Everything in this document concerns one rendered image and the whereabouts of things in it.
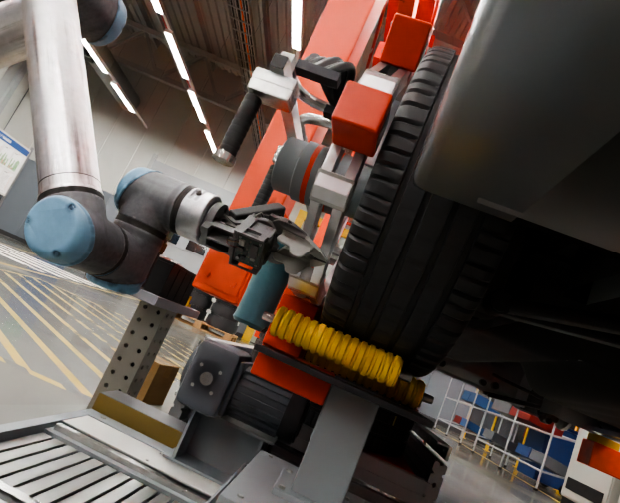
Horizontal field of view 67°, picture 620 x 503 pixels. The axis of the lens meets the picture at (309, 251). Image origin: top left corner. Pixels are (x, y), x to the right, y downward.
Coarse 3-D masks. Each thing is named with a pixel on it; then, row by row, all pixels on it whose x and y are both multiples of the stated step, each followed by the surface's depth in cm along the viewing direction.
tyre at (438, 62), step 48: (432, 48) 86; (432, 96) 75; (384, 144) 73; (384, 192) 72; (384, 240) 74; (432, 240) 72; (480, 240) 70; (336, 288) 80; (384, 288) 76; (432, 288) 74; (480, 288) 72; (384, 336) 83; (432, 336) 78
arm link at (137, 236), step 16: (128, 224) 78; (144, 224) 79; (128, 240) 75; (144, 240) 79; (160, 240) 82; (128, 256) 75; (144, 256) 79; (112, 272) 74; (128, 272) 77; (144, 272) 81; (112, 288) 77; (128, 288) 78
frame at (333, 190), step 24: (384, 72) 92; (408, 72) 94; (336, 168) 82; (360, 168) 79; (312, 192) 79; (336, 192) 77; (312, 216) 81; (336, 216) 79; (312, 240) 87; (336, 240) 127; (288, 288) 93; (312, 288) 89
